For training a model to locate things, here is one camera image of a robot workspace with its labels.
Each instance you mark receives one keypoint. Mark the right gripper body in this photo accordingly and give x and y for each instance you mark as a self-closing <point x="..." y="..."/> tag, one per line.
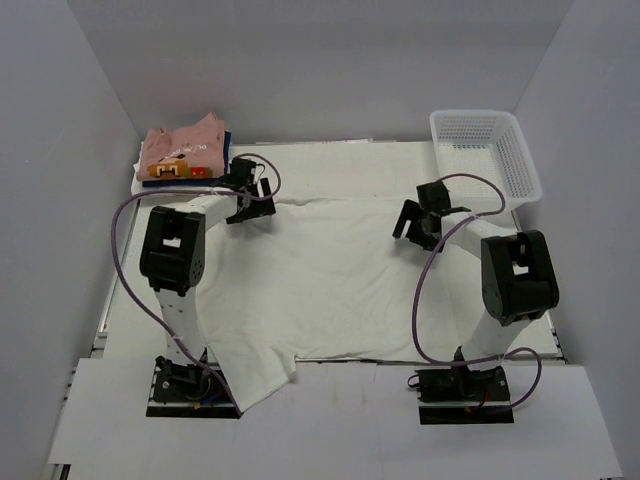
<point x="418" y="234"/>

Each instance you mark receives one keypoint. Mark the white printed t shirt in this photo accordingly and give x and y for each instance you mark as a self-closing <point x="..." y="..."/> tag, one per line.
<point x="324" y="279"/>

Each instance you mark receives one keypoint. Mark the white plastic basket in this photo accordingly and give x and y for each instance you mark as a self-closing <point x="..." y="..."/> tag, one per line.
<point x="489" y="144"/>

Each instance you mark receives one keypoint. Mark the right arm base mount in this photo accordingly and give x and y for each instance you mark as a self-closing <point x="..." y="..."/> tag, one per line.
<point x="461" y="391"/>

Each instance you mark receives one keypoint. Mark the pink folded t shirt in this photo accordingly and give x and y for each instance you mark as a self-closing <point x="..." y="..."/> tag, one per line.
<point x="210" y="129"/>

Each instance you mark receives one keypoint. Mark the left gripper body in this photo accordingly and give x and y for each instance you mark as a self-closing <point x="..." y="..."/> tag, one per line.
<point x="257" y="208"/>

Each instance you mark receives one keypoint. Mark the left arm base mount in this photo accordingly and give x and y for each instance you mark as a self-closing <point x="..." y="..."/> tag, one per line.
<point x="187" y="391"/>

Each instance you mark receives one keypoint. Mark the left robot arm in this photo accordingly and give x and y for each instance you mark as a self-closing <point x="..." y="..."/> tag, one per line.
<point x="174" y="248"/>

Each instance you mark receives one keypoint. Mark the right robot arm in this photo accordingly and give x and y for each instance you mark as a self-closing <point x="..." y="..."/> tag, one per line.
<point x="518" y="281"/>

